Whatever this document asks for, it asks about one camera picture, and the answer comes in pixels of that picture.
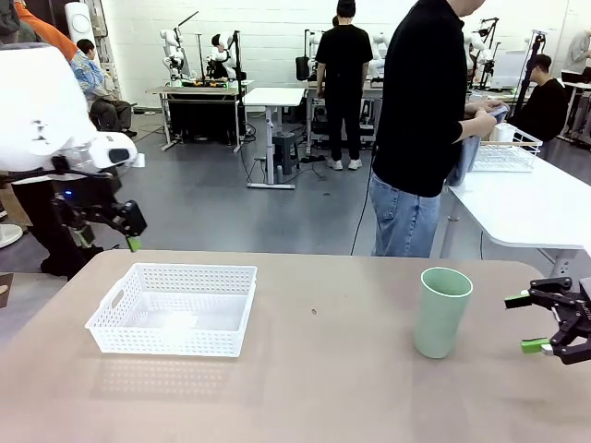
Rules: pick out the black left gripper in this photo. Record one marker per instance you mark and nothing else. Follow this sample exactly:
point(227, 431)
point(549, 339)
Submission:
point(88, 194)

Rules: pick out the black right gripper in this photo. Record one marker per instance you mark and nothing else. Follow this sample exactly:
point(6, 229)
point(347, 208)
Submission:
point(586, 300)

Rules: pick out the white perforated plastic basket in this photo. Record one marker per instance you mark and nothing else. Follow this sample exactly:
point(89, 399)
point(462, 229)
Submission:
point(184, 273)

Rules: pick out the light green cup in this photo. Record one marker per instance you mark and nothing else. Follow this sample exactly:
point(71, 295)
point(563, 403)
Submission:
point(438, 318)

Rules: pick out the blue grey towel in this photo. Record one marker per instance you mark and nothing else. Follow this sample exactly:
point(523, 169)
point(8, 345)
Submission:
point(464, 159)

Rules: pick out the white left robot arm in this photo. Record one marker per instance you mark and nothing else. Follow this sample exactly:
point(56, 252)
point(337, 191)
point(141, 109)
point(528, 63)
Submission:
point(37, 101)

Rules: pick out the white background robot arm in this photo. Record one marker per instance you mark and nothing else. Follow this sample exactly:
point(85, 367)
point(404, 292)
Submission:
point(313, 44)
point(172, 55)
point(377, 51)

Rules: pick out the person's right hand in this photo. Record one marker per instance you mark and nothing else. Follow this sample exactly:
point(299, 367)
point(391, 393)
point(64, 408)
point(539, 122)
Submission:
point(479, 123)

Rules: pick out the person's left hand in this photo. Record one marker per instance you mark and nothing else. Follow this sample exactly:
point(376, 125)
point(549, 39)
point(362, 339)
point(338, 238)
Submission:
point(475, 109)

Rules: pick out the person in black trousers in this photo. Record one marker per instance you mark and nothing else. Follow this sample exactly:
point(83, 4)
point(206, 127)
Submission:
point(41, 221)

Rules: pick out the brown cardboard sheet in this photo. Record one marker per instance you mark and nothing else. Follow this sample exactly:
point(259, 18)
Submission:
point(11, 207)

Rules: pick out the white round fan base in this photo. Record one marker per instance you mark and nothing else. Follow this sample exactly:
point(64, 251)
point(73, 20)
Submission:
point(9, 235)

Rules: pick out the dark brown panel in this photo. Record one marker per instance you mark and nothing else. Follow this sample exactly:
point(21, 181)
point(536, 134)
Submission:
point(5, 290)

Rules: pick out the seated person patterned jacket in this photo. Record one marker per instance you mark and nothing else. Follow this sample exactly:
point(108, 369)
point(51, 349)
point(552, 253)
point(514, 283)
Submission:
point(99, 87)

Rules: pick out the wood top workbench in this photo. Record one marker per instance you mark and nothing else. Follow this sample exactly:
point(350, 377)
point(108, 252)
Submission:
point(198, 115)

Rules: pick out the metal shelf rack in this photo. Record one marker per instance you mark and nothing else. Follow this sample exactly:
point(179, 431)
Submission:
point(106, 46)

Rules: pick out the grey stool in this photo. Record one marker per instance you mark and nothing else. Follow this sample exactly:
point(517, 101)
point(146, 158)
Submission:
point(285, 150)

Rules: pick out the white cylinder in rack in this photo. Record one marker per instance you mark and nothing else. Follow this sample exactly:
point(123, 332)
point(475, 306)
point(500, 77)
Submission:
point(502, 133)

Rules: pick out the white oval standing device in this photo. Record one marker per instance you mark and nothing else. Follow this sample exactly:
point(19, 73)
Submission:
point(80, 23)

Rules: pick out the person in orange top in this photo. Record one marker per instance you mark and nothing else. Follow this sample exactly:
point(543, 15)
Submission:
point(46, 30)

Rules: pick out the white and black robot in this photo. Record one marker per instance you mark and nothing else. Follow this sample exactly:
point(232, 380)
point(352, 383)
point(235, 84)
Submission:
point(221, 53)

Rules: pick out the small white desk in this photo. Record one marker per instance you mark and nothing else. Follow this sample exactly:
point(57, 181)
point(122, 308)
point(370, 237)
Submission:
point(272, 96)

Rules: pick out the seated person in black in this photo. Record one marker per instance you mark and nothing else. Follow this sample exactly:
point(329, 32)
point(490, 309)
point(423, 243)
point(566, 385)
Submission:
point(547, 106)

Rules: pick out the black power strip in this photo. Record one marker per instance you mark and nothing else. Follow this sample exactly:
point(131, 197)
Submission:
point(314, 158)

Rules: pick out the white background desk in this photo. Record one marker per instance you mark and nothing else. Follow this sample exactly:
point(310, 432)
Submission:
point(575, 76)

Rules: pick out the black bag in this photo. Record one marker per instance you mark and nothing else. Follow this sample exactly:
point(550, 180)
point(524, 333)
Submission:
point(302, 68)

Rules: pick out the person in black shirt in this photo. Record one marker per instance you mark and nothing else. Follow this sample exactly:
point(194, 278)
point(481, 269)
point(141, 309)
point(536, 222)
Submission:
point(415, 115)

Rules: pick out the white box monitor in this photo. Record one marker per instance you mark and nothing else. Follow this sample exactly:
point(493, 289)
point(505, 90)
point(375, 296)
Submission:
point(508, 69)

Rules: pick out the black tripod stand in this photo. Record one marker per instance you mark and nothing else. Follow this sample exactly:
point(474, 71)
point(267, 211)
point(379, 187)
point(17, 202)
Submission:
point(531, 60)

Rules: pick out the person in grey sweater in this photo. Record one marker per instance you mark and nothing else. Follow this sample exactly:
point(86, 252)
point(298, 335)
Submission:
point(582, 48)

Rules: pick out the standing person in black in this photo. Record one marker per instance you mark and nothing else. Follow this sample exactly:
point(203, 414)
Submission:
point(344, 69)

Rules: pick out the long background workbench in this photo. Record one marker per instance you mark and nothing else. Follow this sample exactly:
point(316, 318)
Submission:
point(374, 92)

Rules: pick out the white robot with black frame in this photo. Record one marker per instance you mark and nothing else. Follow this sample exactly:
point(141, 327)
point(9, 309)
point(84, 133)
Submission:
point(480, 51)

